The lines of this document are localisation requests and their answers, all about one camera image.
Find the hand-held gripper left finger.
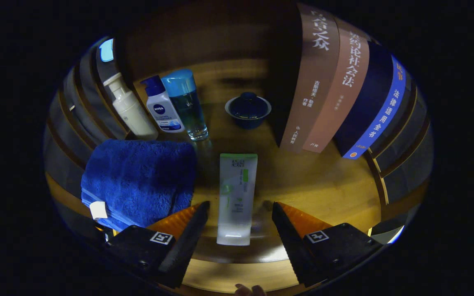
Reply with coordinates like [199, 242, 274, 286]
[105, 201, 210, 289]

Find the reddish brown book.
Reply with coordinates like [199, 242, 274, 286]
[303, 18, 370, 153]

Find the dark brown book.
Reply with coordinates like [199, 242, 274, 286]
[270, 2, 340, 153]

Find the white pump bottle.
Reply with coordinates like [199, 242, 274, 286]
[103, 73, 159, 141]

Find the blue lidded teacup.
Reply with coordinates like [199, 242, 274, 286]
[225, 92, 272, 130]

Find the blue book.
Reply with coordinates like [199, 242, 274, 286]
[334, 41, 407, 160]

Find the wooden countertop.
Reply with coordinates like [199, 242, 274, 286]
[44, 60, 386, 264]

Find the wooden cabinet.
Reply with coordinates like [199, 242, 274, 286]
[44, 0, 434, 247]

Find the white bottle with blue cap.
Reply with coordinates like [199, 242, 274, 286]
[141, 75, 186, 134]

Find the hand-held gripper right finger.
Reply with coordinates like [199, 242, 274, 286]
[271, 201, 383, 288]

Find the blue towel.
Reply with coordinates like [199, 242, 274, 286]
[81, 139, 198, 231]

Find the white and green tube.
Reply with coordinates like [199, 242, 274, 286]
[216, 153, 258, 246]

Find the clear blue bottle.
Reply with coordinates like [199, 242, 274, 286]
[161, 69, 209, 141]

